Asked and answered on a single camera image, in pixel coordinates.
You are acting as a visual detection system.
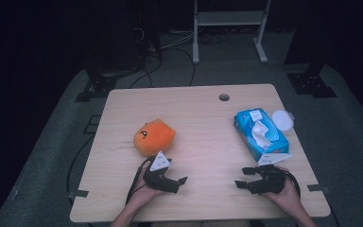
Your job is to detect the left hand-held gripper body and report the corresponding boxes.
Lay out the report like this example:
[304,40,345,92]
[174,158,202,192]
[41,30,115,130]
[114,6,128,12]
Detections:
[143,150,181,194]

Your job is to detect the person's right hand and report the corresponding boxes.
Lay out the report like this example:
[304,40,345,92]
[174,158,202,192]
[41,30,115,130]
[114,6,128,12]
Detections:
[264,176,302,209]

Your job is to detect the hand-held gripper cable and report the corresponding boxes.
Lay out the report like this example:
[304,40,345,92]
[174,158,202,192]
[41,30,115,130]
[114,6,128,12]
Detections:
[278,168,302,200]
[125,156,154,206]

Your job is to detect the white metal stand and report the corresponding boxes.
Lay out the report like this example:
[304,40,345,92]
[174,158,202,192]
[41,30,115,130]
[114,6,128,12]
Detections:
[192,0,272,65]

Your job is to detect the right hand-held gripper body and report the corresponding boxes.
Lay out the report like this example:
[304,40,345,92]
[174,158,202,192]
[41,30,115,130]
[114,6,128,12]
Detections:
[247,153,292,195]

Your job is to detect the white wet wipe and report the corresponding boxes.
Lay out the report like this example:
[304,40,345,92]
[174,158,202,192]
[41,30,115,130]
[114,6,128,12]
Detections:
[251,121,274,149]

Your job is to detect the blue wet wipe pack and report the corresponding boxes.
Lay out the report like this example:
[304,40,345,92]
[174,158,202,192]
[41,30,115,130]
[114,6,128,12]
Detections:
[233,108,296,164]

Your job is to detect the person's left hand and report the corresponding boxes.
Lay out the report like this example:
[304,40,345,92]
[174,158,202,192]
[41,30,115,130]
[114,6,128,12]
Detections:
[131,168,164,206]

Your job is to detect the orange plush toy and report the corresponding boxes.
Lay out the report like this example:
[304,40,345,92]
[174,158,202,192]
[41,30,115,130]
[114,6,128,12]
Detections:
[132,118,177,158]

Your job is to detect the left hand-held gripper cable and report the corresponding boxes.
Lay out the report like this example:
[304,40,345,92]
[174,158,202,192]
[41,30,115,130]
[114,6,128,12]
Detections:
[125,156,154,206]

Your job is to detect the white floor cables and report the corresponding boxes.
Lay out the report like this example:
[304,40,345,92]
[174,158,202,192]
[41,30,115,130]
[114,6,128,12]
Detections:
[160,29,197,51]

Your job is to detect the black floor cable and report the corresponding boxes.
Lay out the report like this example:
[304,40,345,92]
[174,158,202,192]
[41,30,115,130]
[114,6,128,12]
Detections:
[129,50,164,89]
[162,46,197,87]
[66,135,95,202]

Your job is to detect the dark tape strip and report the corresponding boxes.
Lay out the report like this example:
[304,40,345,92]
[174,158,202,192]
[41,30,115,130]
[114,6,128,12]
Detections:
[306,183,330,194]
[68,188,90,199]

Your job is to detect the right hand-held gripper cable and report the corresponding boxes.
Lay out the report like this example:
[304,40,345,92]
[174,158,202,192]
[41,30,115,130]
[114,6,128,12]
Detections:
[278,168,302,200]

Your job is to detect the black stand base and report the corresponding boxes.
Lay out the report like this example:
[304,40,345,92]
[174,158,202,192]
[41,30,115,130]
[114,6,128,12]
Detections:
[286,64,338,98]
[75,67,117,102]

